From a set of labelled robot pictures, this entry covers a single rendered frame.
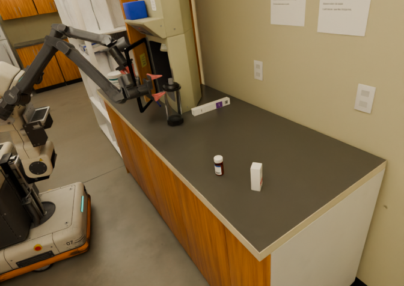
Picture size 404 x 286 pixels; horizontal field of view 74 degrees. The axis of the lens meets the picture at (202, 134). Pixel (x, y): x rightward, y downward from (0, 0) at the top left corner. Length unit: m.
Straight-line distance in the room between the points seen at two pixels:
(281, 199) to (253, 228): 0.17
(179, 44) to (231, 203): 0.98
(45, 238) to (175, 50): 1.53
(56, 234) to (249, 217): 1.54
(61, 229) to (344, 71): 1.98
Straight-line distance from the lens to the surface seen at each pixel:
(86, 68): 1.54
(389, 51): 1.23
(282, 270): 1.09
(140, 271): 2.10
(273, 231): 0.95
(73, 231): 2.18
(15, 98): 1.71
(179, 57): 1.64
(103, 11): 2.79
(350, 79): 1.32
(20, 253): 2.30
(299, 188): 1.10
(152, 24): 1.55
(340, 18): 1.30
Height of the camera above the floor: 1.67
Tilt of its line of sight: 30 degrees down
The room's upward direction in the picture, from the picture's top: 8 degrees counter-clockwise
